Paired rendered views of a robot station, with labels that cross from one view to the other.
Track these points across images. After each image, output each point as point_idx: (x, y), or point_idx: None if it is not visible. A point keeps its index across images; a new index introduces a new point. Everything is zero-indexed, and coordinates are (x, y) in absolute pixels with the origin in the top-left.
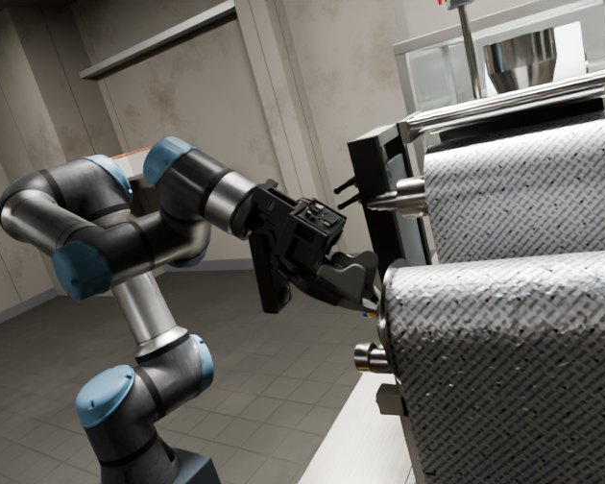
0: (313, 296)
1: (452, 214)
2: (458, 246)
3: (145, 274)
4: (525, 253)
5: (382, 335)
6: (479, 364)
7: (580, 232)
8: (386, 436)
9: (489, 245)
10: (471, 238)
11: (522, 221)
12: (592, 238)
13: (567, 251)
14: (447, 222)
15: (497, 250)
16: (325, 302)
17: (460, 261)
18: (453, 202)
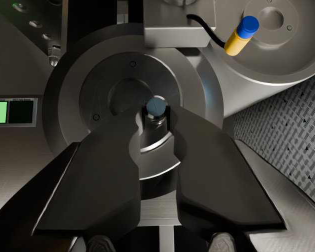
0: (15, 201)
1: None
2: None
3: None
4: (266, 126)
5: (44, 133)
6: None
7: (245, 143)
8: None
9: (287, 134)
10: (301, 144)
11: (267, 158)
12: (242, 138)
13: (249, 128)
14: None
15: (281, 128)
16: (49, 164)
17: (314, 110)
18: None
